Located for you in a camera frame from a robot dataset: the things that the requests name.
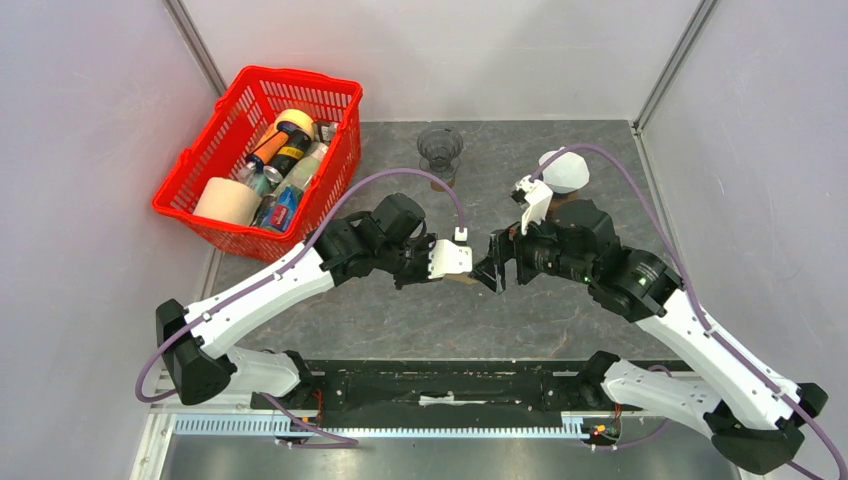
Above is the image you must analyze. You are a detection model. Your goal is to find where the yellow tape roll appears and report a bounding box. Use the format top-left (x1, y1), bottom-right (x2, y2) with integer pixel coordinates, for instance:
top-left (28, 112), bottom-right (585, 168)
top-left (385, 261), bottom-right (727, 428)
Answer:
top-left (274, 109), bottom-right (315, 141)

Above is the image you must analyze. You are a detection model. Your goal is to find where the small glass with brown band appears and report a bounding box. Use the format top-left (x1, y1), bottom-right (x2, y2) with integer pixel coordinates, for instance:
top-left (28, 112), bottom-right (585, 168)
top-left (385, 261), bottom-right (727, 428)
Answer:
top-left (430, 176), bottom-right (456, 192)

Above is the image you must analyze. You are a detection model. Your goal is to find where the red plastic basket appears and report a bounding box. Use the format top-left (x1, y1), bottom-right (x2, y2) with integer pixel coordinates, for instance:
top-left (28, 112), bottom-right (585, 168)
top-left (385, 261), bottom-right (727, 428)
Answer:
top-left (152, 65), bottom-right (363, 263)

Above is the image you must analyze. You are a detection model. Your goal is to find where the brown wooden ring holder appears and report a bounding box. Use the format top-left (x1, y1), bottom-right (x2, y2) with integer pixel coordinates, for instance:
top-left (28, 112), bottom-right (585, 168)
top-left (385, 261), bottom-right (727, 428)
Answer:
top-left (548, 190), bottom-right (579, 214)

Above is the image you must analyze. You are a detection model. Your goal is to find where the grey transparent dripper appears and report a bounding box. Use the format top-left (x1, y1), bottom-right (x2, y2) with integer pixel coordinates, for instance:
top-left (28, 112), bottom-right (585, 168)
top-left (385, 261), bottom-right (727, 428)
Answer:
top-left (416, 127), bottom-right (464, 184)

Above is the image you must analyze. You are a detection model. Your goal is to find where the brown paper coffee filter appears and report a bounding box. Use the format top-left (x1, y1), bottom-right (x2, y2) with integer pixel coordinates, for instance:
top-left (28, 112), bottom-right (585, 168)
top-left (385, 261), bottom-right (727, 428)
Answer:
top-left (444, 273), bottom-right (477, 285)

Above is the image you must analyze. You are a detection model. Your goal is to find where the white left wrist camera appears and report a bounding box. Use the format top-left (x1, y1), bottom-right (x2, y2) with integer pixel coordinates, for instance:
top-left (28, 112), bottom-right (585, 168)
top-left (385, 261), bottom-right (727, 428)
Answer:
top-left (427, 227), bottom-right (473, 280)

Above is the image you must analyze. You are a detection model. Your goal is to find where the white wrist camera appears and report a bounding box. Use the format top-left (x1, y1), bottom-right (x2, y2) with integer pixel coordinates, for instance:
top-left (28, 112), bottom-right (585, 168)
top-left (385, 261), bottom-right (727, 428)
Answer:
top-left (427, 227), bottom-right (473, 280)
top-left (510, 175), bottom-right (553, 236)

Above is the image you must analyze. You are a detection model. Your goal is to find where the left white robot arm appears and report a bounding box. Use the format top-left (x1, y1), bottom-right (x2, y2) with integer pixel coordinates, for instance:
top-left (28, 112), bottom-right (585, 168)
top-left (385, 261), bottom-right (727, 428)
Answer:
top-left (154, 193), bottom-right (440, 409)

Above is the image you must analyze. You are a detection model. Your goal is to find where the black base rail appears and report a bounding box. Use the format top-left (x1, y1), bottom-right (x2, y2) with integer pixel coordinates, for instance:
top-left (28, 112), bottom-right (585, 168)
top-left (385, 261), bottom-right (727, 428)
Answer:
top-left (278, 360), bottom-right (614, 429)

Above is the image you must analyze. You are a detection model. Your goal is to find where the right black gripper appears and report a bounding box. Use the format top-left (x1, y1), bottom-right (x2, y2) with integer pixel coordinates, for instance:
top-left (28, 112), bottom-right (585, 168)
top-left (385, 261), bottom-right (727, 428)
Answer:
top-left (470, 204), bottom-right (595, 293)

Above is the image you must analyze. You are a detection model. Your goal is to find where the orange black bottle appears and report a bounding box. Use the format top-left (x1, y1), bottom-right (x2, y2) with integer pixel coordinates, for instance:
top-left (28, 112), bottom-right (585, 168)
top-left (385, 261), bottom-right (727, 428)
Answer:
top-left (246, 128), bottom-right (313, 175)

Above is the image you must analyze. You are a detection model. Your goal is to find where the clear plastic bottle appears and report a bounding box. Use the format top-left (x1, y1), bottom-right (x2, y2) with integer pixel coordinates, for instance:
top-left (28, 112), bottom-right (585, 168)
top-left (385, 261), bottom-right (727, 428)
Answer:
top-left (280, 142), bottom-right (329, 198)

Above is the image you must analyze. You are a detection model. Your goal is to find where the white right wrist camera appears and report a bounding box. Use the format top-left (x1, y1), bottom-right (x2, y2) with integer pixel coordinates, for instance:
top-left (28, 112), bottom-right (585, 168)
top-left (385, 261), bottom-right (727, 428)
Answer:
top-left (510, 175), bottom-right (553, 236)

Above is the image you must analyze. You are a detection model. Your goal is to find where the white paper coffee filter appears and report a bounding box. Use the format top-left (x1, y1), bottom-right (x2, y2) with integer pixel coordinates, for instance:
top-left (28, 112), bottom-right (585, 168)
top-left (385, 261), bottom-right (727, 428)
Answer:
top-left (540, 152), bottom-right (590, 195)

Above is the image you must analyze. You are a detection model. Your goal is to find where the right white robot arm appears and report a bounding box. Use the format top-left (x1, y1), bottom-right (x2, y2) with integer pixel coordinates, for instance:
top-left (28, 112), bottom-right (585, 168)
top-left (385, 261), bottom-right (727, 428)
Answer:
top-left (471, 200), bottom-right (828, 475)

